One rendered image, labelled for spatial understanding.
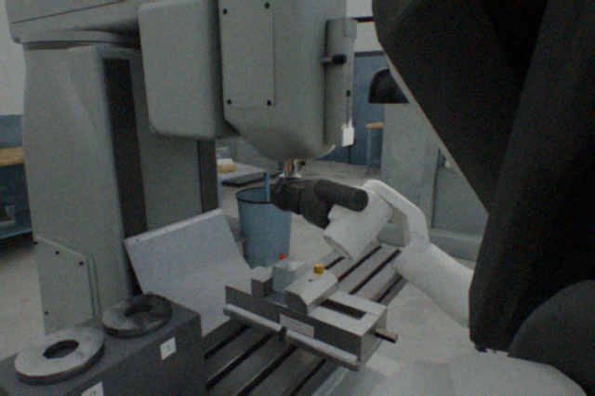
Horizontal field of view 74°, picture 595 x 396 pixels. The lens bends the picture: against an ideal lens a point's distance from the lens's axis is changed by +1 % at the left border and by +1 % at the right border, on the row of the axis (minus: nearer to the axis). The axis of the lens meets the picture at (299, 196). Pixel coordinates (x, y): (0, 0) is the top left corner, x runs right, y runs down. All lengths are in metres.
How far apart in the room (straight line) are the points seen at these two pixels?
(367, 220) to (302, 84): 0.25
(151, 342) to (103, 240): 0.50
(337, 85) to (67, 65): 0.62
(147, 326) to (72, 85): 0.63
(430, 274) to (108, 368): 0.42
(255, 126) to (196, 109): 0.13
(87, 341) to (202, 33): 0.52
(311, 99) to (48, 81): 0.63
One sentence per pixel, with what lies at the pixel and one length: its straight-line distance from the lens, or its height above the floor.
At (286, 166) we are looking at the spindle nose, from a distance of 0.77.
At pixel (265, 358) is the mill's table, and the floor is 0.94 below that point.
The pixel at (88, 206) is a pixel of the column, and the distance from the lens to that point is 1.02.
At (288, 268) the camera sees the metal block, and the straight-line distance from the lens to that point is 0.83.
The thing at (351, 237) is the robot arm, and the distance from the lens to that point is 0.58.
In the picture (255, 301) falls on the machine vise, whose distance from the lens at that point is 0.88.
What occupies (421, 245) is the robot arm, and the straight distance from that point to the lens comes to 0.58.
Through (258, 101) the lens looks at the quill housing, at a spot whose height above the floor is 1.42.
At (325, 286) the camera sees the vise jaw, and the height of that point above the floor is 1.04.
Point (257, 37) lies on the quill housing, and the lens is 0.70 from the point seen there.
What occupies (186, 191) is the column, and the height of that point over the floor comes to 1.17.
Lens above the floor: 1.43
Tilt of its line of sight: 15 degrees down
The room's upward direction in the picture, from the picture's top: straight up
